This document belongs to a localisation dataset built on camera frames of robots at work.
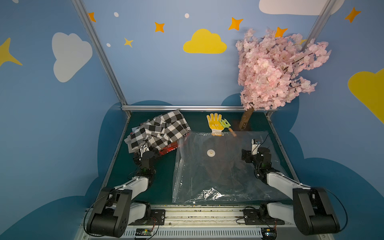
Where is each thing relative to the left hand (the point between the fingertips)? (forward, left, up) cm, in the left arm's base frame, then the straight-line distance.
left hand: (145, 149), depth 88 cm
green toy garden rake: (+30, -54, -10) cm, 62 cm away
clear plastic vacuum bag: (-7, -39, -10) cm, 41 cm away
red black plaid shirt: (+5, -16, -4) cm, 17 cm away
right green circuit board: (-39, -67, -11) cm, 79 cm away
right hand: (+4, -66, -2) cm, 66 cm away
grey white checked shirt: (+10, -7, +3) cm, 13 cm away
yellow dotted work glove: (+29, -45, -10) cm, 55 cm away
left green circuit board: (-40, -6, -11) cm, 42 cm away
